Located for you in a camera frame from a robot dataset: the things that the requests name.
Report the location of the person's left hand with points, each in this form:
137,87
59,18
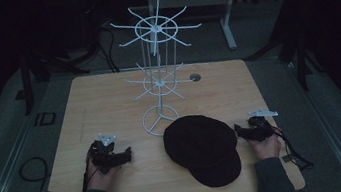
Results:
100,179

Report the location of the small grey tape piece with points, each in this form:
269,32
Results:
287,158

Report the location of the white metal desk frame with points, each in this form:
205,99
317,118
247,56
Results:
225,10

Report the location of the person's right hand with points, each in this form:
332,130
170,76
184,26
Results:
267,149

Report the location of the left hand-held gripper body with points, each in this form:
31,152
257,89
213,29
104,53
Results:
105,155

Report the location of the black cap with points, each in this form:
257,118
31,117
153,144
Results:
202,148

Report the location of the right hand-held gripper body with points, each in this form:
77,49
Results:
259,127

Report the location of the black tripod stand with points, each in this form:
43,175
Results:
299,54
27,82

